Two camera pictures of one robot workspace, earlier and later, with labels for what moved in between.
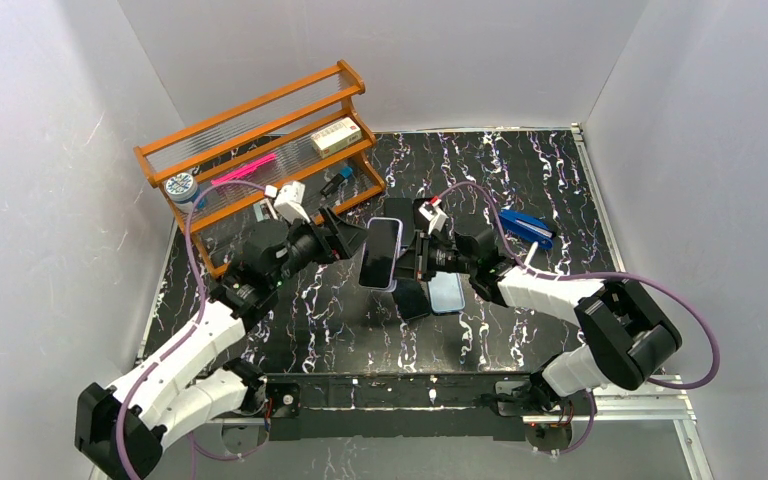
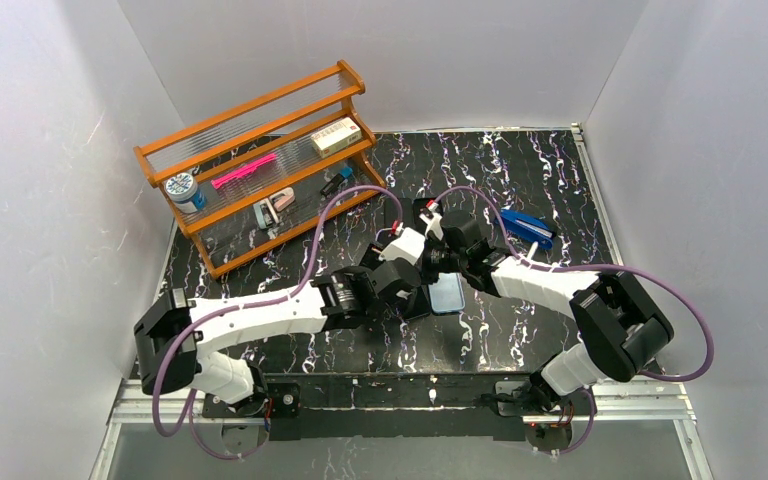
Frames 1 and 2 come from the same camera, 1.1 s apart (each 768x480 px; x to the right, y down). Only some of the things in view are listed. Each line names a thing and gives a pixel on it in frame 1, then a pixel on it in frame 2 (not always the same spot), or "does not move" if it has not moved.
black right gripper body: [423, 256] does not move
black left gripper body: [330, 235] → [414, 302]
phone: [446, 293] does not move
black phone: [410, 298] does not move
